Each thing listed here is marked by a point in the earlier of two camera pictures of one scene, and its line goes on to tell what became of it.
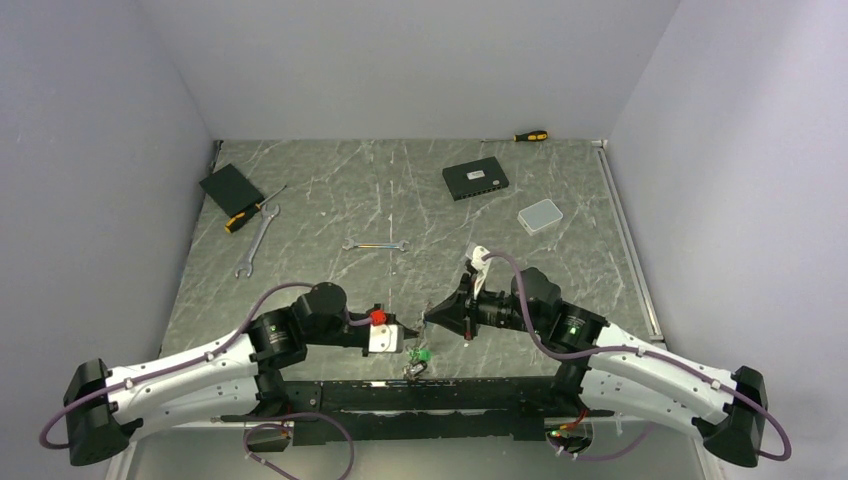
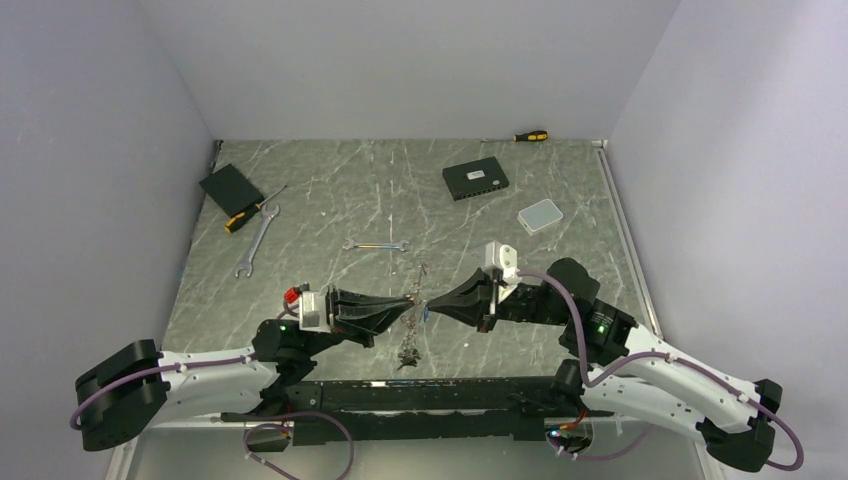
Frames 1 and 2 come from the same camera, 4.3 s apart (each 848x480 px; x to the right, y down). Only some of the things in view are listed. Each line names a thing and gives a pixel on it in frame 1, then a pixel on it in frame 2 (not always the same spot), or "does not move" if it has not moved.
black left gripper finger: (409, 333) → (362, 317)
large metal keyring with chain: (415, 367) → (409, 354)
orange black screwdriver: (238, 220) does not move
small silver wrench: (380, 245) does not move
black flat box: (231, 190) does not move
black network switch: (475, 178) does not move
